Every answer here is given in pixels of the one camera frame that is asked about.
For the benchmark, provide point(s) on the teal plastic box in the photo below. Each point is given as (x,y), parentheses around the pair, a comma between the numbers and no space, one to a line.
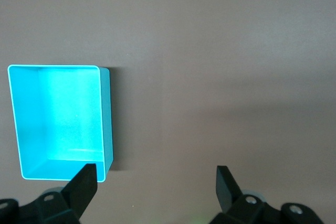
(60,119)

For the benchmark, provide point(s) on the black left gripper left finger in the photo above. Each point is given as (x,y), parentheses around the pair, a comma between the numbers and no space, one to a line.
(78,195)

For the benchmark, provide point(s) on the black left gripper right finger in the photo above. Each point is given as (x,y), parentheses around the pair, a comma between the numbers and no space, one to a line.
(228,197)

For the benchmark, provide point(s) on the brown table mat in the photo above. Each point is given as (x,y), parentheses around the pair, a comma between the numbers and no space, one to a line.
(210,51)

